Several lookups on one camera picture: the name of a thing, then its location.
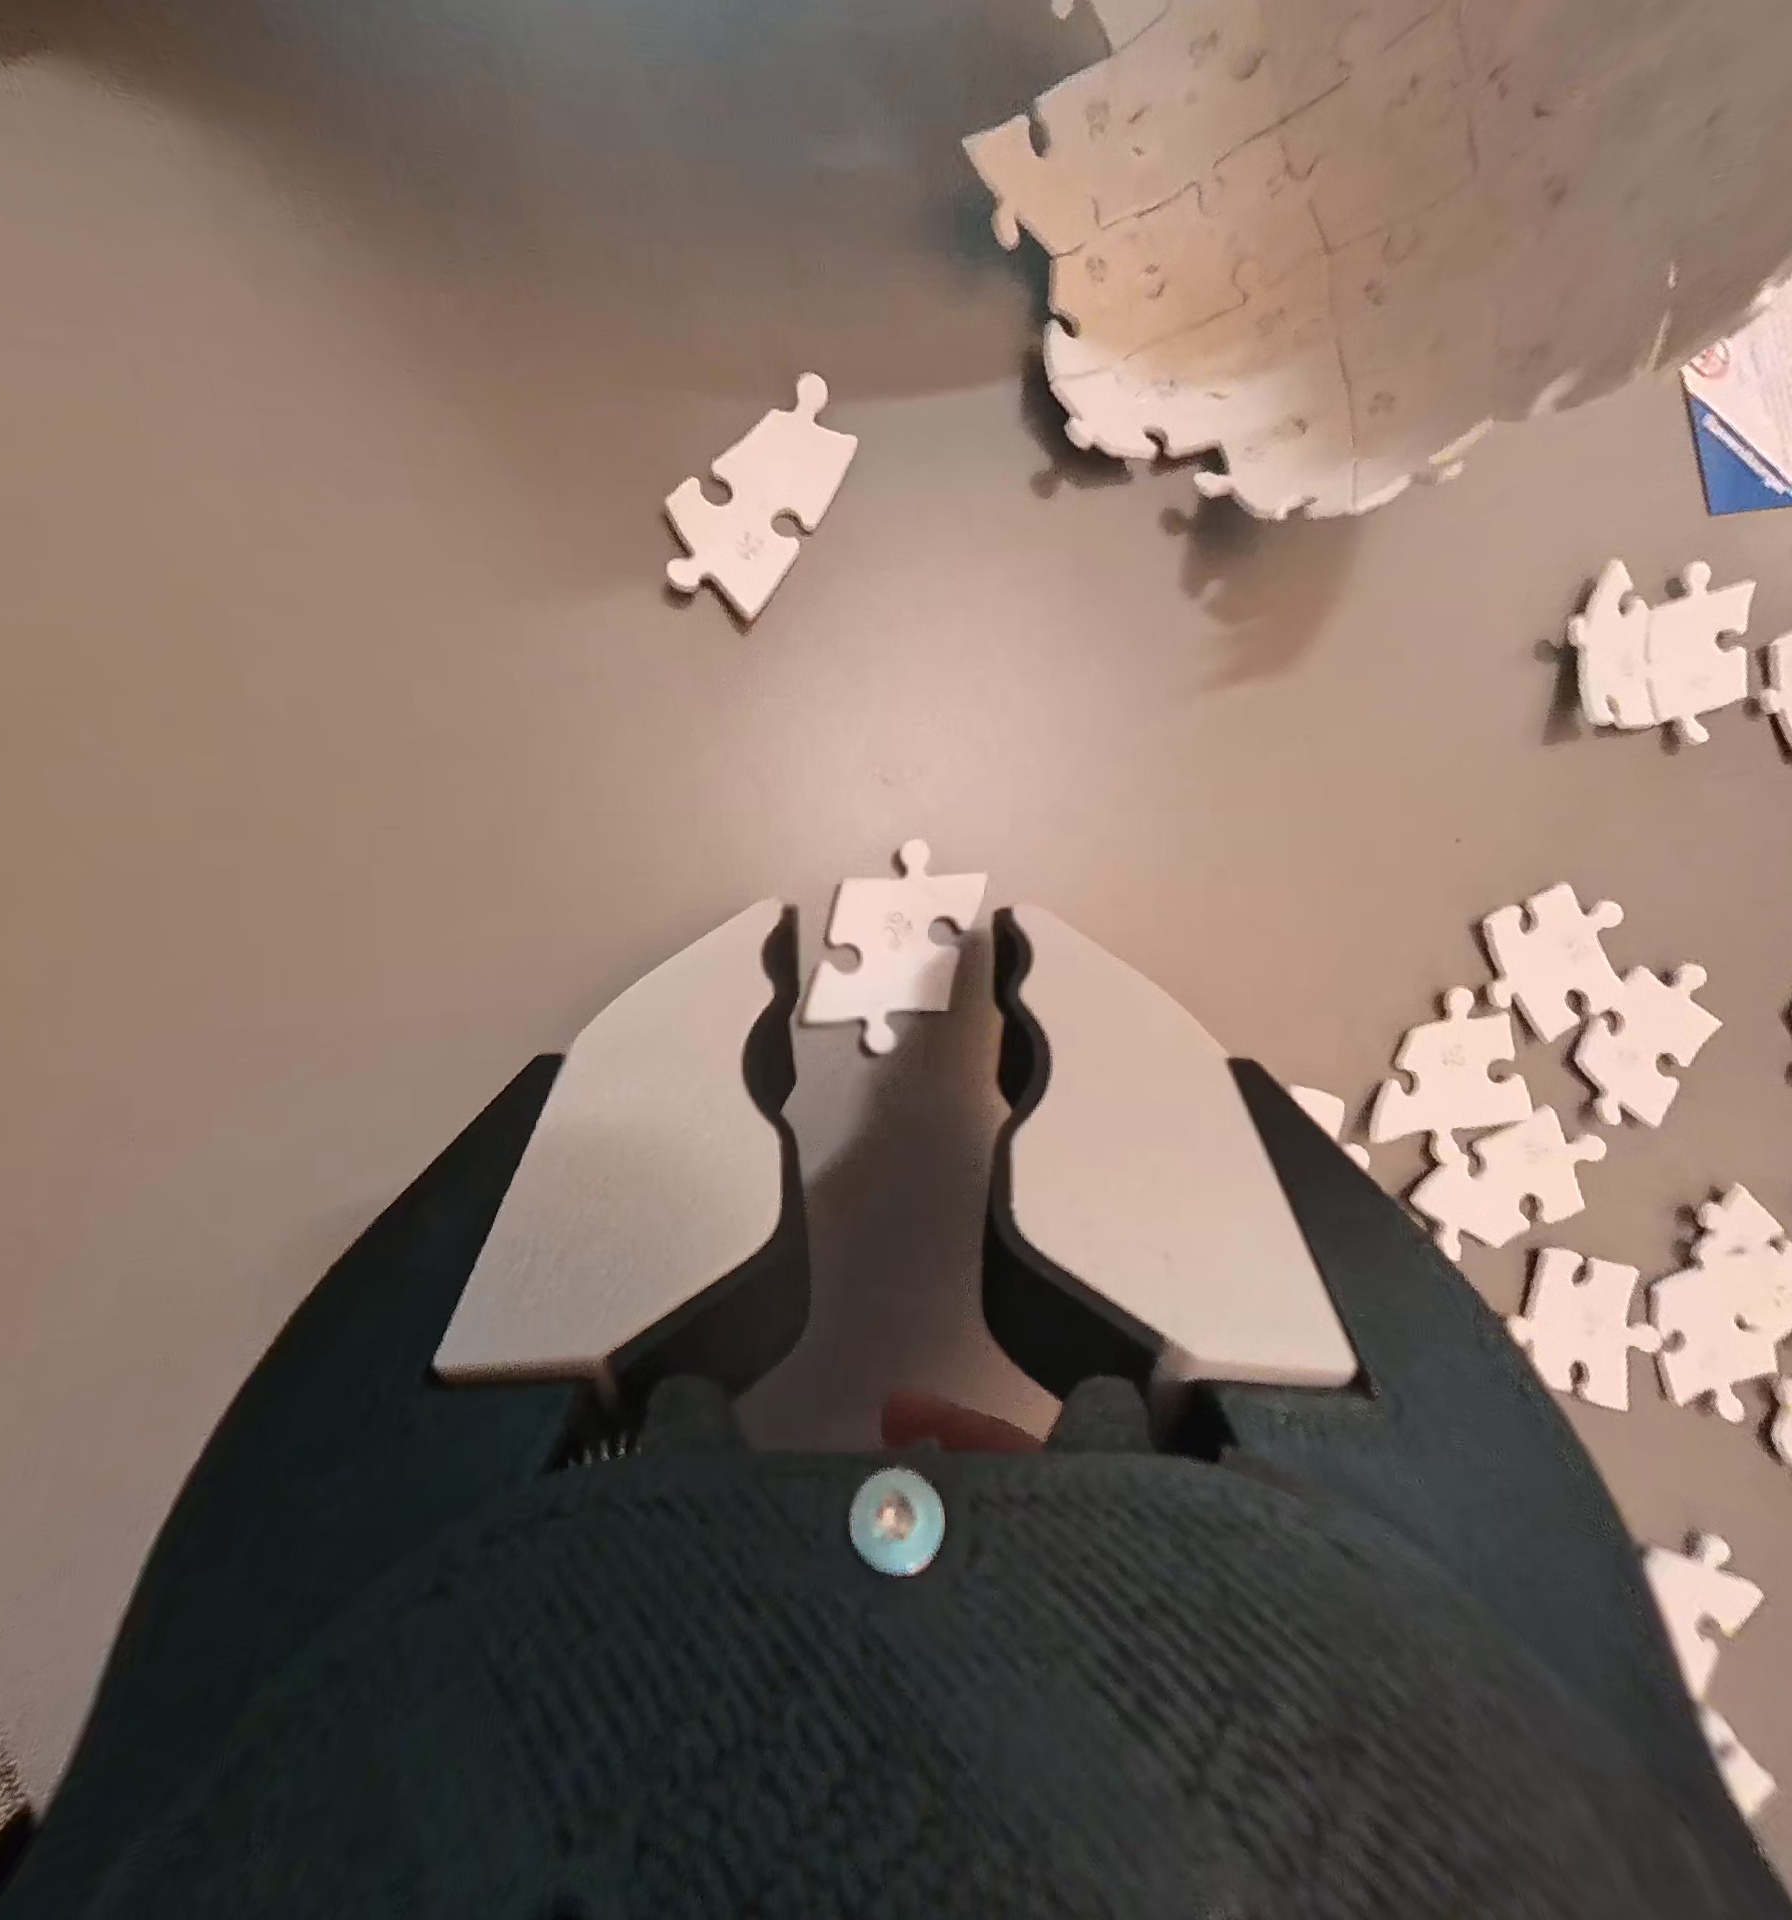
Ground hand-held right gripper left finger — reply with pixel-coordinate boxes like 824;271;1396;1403
431;901;811;1464

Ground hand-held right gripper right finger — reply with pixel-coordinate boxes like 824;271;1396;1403
986;902;1362;1464

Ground white puzzle piece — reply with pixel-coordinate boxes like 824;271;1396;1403
663;376;860;624
800;841;988;1057

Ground partly built puzzle ball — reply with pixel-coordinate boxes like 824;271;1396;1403
963;0;1792;526

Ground pile of white puzzle pieces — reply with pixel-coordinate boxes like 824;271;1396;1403
1287;451;1792;1826

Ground paper puzzle leaflet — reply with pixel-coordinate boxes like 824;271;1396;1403
1681;225;1792;518

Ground person's right hand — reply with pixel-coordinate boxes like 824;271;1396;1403
884;1392;1051;1454

